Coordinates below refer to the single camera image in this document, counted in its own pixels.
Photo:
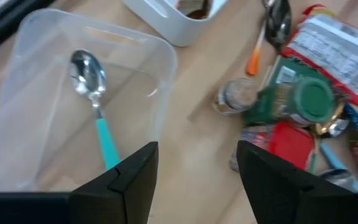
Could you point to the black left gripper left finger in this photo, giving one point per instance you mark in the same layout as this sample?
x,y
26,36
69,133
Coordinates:
x,y
120,199

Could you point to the white plastic bin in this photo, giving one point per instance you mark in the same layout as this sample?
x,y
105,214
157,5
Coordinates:
x,y
166,21

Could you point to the red lid patterned spice tin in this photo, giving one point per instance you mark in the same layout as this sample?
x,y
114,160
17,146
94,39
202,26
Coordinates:
x,y
291,143

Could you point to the green lid spice jar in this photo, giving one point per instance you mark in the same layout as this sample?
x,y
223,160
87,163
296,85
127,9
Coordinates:
x,y
312,101

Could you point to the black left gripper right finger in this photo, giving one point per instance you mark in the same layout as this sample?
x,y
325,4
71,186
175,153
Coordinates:
x,y
275,193

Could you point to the clear plastic container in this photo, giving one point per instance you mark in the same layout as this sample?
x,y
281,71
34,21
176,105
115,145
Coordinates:
x,y
26,109

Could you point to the green rectangular tin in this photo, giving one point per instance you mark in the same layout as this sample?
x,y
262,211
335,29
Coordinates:
x,y
286,73

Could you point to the red ramen packet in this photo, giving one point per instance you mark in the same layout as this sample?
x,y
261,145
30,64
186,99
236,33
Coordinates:
x,y
331,49

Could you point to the small glass spice jar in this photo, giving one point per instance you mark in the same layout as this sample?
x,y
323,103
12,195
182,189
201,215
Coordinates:
x,y
236,96

